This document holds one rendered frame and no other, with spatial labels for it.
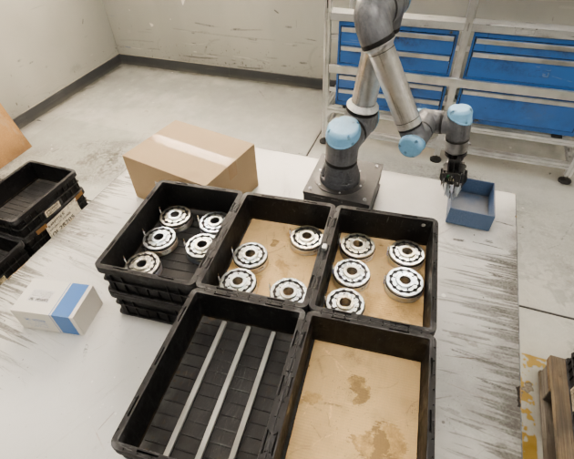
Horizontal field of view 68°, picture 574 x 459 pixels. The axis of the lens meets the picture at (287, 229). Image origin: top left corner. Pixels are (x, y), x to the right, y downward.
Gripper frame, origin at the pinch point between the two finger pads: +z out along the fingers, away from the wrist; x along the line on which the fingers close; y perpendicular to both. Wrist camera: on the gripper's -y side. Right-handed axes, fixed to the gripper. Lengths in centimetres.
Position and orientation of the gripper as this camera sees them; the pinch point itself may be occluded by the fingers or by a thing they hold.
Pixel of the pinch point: (451, 194)
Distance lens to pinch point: 168.3
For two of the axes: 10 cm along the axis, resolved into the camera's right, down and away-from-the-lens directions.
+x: 9.1, 1.4, -3.9
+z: 1.6, 7.5, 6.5
